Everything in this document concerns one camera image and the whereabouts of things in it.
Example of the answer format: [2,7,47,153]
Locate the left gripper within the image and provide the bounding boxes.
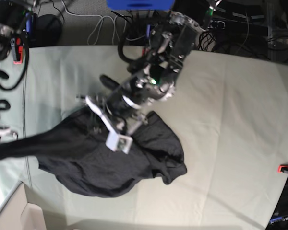
[76,94,148,134]

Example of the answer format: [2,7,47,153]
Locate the dark grey t-shirt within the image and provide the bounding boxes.
[0,108,187,198]

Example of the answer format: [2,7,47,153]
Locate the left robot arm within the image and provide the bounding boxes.
[80,11,211,136]

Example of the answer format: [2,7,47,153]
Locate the red black clamp left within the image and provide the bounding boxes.
[10,38,24,65]

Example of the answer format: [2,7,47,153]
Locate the black round base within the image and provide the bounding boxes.
[26,13,63,48]

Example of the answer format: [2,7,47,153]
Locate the blue box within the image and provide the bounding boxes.
[106,0,175,10]

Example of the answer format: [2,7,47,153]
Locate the light green table cloth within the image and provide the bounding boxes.
[0,46,288,230]

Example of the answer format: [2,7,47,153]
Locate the black power strip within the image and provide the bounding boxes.
[208,20,226,30]

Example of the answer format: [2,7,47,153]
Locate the black equipment boxes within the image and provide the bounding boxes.
[215,0,268,37]

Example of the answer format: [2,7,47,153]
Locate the beige table frame corner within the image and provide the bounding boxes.
[0,182,46,230]

